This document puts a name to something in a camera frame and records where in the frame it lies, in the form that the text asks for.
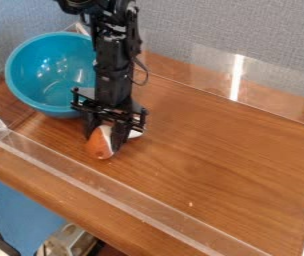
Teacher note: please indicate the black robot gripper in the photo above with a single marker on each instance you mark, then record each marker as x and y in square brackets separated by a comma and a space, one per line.
[107, 103]

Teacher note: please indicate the brown and white toy mushroom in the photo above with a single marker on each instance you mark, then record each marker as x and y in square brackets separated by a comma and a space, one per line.
[100, 144]

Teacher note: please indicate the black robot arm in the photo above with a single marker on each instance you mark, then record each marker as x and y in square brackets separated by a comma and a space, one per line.
[114, 22]

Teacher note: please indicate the blue bowl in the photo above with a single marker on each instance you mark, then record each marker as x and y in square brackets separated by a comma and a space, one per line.
[45, 66]

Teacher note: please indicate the clear acrylic barrier front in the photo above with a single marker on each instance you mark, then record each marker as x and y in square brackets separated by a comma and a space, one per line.
[105, 206]

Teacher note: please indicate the clear acrylic barrier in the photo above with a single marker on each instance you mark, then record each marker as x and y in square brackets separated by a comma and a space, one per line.
[105, 206]
[259, 84]

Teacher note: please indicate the white device under table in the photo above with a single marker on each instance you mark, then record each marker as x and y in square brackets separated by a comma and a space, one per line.
[69, 241]

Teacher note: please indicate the clear acrylic barrier back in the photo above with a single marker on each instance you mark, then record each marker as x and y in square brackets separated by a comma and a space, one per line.
[259, 84]

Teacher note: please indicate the clear acrylic corner bracket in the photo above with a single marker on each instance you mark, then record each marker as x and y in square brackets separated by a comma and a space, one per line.
[80, 29]

